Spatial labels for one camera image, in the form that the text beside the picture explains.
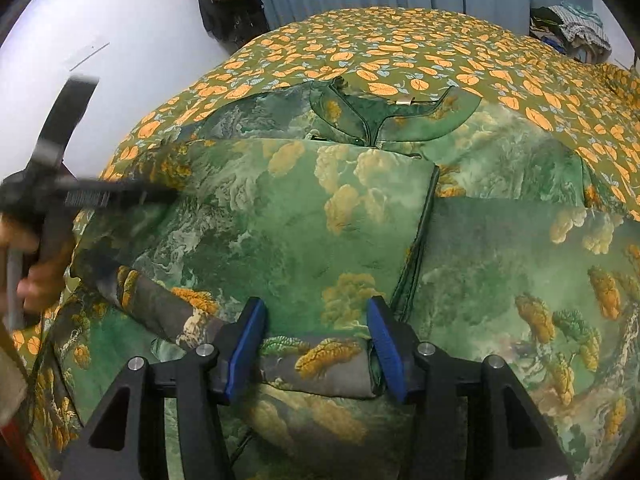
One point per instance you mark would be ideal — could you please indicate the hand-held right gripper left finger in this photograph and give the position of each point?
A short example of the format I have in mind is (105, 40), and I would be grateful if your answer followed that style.
(242, 350)

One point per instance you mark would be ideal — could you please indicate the pile of assorted clothes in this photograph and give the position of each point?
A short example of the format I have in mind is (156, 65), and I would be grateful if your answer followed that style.
(575, 30)

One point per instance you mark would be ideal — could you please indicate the person's left hand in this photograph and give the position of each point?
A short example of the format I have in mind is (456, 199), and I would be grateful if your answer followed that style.
(42, 285)

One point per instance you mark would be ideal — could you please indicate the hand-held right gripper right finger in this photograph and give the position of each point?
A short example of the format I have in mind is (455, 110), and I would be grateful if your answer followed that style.
(392, 350)

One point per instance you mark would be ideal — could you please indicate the orange fleece garment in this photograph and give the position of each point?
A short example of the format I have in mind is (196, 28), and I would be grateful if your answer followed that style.
(15, 452)

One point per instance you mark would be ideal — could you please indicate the green orange leaf print blanket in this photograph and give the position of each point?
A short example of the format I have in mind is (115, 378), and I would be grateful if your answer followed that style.
(400, 45)

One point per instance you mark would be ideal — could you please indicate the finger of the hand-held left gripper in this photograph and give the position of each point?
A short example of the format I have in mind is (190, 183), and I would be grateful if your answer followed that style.
(115, 195)
(65, 120)

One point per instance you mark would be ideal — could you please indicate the dark hanging coat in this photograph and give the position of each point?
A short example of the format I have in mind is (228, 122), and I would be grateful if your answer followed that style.
(235, 25)

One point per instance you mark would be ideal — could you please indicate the green landscape print jacket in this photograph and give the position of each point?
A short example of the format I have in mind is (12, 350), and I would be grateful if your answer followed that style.
(300, 240)

